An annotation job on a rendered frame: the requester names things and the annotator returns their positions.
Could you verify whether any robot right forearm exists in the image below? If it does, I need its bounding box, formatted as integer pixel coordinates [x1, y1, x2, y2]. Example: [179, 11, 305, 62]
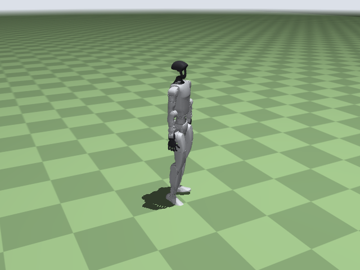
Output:
[167, 111, 176, 138]

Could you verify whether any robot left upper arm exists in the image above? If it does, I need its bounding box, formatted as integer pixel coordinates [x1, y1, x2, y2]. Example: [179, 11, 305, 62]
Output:
[187, 80, 193, 107]

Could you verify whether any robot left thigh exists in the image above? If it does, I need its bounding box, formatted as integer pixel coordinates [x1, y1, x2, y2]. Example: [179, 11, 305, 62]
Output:
[184, 124, 193, 158]

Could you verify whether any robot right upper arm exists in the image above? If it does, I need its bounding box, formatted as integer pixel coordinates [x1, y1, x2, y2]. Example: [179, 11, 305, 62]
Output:
[168, 86, 178, 118]

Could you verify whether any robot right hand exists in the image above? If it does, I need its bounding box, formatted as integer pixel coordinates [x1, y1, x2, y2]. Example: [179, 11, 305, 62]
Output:
[168, 133, 180, 151]

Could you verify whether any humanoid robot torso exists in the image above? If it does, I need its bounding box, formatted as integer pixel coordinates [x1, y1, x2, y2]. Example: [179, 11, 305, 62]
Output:
[170, 79, 190, 134]

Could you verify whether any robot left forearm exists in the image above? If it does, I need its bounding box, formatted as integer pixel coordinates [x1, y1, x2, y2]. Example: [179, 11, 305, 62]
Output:
[186, 106, 192, 123]

